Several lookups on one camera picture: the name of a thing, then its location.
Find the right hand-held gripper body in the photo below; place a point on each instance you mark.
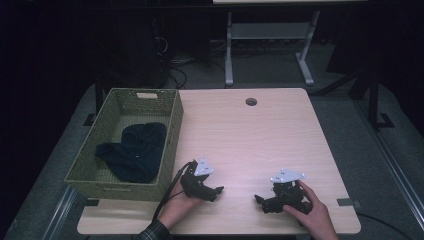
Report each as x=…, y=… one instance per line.
x=289, y=196

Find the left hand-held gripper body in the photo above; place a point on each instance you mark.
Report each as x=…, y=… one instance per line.
x=195, y=186

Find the person's left hand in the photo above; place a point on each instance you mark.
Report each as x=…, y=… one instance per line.
x=178, y=208

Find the person's right hand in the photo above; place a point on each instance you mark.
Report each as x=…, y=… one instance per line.
x=315, y=216

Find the grey tape piece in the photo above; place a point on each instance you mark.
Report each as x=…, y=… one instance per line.
x=346, y=202

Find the dark navy cloth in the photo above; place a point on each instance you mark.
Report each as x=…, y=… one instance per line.
x=136, y=153

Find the green woven basket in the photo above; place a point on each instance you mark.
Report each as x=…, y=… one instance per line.
x=100, y=180

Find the black metal stand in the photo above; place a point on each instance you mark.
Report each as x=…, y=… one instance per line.
x=374, y=100

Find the aluminium floor rail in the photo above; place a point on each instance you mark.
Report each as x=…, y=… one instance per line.
x=393, y=163
x=61, y=213

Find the black floor bracket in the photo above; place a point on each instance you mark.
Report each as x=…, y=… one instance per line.
x=89, y=120

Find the white metal table frame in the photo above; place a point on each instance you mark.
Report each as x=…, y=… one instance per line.
x=266, y=30

